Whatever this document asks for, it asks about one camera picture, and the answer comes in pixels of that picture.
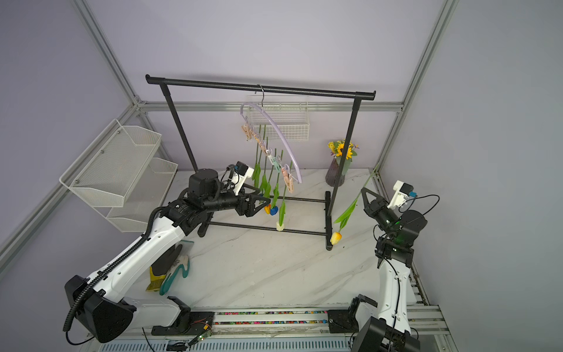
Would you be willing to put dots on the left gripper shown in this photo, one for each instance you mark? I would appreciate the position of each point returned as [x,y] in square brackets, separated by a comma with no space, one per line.
[248,210]

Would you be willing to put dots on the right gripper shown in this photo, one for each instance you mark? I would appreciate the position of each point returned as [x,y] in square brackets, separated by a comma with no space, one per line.
[375,209]

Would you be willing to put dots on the yellow tulip group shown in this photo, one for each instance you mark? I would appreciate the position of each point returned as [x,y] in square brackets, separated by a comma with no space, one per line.
[266,187]

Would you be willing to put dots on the blue tulip group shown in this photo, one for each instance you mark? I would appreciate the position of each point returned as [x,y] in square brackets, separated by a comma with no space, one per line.
[268,207]
[277,166]

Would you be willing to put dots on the white tulip group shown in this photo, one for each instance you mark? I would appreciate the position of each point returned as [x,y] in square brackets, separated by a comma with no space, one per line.
[255,175]
[281,207]

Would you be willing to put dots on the pale yellow tulip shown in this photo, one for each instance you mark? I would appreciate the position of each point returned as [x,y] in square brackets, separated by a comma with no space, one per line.
[343,219]

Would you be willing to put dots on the lilac clip hanger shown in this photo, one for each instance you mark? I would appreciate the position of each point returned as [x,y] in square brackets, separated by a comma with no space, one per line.
[275,128]

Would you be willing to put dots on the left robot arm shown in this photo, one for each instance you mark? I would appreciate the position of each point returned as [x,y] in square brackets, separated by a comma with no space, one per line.
[98,301]

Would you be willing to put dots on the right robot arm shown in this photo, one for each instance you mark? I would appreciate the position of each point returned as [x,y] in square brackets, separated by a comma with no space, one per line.
[383,325]

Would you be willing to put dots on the black clothes rack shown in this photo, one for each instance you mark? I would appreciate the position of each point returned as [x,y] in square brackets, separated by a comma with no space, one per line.
[264,88]

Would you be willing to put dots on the dark ribbed vase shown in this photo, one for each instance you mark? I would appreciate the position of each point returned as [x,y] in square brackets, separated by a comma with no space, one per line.
[331,175]

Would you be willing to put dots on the sunflower bouquet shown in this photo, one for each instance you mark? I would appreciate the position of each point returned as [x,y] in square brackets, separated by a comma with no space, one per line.
[337,148]

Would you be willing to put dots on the teal green glove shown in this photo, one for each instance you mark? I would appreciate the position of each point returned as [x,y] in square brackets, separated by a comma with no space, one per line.
[174,262]

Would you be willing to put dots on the white mesh two-tier shelf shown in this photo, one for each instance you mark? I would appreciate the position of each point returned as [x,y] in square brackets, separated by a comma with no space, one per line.
[121,177]

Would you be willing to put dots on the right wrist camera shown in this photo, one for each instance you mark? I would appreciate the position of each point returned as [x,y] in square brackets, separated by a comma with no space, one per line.
[402,193]

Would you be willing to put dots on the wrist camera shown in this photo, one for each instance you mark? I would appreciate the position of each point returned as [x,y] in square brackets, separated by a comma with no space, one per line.
[402,193]
[239,173]

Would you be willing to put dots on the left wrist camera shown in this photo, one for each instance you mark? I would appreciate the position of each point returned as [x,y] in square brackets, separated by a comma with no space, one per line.
[239,173]

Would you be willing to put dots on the white wire wall basket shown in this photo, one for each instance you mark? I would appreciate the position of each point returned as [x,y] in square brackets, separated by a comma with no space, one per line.
[289,113]

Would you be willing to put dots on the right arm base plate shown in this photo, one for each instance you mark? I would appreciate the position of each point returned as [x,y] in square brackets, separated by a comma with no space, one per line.
[343,320]

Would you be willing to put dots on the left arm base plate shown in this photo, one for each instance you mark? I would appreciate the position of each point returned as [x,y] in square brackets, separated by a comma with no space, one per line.
[187,323]

